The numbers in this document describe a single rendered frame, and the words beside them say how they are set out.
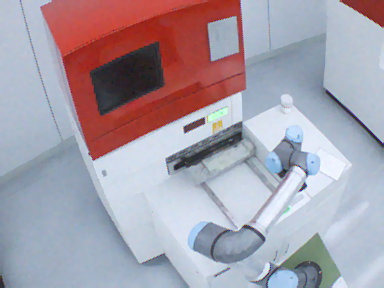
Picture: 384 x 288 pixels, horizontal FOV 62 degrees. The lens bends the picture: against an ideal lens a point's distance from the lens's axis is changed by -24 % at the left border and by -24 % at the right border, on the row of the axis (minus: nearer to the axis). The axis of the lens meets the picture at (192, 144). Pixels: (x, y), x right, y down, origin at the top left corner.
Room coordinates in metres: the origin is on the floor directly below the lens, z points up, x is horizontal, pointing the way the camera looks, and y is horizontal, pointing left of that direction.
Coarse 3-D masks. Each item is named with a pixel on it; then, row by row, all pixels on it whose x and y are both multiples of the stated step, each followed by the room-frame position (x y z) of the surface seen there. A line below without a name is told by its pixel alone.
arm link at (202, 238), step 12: (192, 228) 0.68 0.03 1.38; (204, 228) 0.66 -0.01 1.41; (216, 228) 0.65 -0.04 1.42; (192, 240) 0.64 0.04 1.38; (204, 240) 0.61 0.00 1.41; (216, 240) 0.59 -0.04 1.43; (204, 252) 0.58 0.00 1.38; (228, 264) 0.60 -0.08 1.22; (240, 264) 0.59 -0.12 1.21; (252, 264) 0.60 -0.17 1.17; (264, 264) 0.62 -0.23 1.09; (252, 276) 0.58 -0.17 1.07; (264, 276) 0.57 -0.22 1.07
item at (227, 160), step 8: (232, 152) 1.43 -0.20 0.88; (240, 152) 1.42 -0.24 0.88; (248, 152) 1.41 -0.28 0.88; (216, 160) 1.39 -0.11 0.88; (224, 160) 1.38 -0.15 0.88; (232, 160) 1.38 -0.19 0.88; (240, 160) 1.38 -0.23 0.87; (200, 168) 1.35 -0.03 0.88; (216, 168) 1.34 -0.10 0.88; (224, 168) 1.34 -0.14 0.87; (208, 176) 1.30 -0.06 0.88
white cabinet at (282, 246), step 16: (336, 192) 1.10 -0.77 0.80; (320, 208) 1.04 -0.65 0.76; (336, 208) 1.13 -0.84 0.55; (160, 224) 1.15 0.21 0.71; (304, 224) 0.99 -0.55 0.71; (320, 224) 1.07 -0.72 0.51; (160, 240) 1.27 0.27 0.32; (176, 240) 0.98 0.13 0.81; (272, 240) 0.89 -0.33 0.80; (288, 240) 0.95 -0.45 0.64; (304, 240) 1.02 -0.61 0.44; (176, 256) 1.04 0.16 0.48; (256, 256) 0.85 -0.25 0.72; (272, 256) 0.90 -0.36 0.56; (288, 256) 0.97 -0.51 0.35; (192, 272) 0.87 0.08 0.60; (224, 272) 0.77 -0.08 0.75; (240, 272) 0.81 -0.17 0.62
